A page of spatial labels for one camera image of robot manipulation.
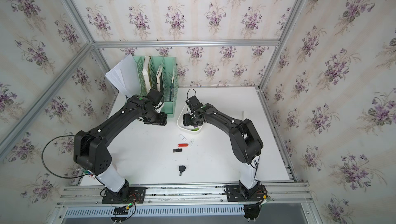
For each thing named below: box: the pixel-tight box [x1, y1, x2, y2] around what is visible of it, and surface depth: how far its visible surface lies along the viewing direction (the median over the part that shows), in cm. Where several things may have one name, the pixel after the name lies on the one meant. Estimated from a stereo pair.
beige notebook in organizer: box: [155, 65, 163, 92], surface depth 103 cm
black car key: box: [178, 165, 187, 176], surface depth 80 cm
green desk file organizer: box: [133, 55, 179, 118], surface depth 105 cm
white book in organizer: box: [142, 55, 152, 94], surface depth 100 cm
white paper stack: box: [104, 53, 141, 99], surface depth 98 cm
